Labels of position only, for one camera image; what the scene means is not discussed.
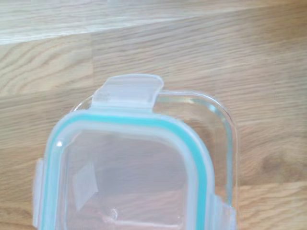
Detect clear lid with teal seal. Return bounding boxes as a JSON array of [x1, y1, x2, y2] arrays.
[[32, 74, 237, 230]]

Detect square glass food container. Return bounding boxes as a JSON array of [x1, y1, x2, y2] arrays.
[[71, 89, 241, 230]]

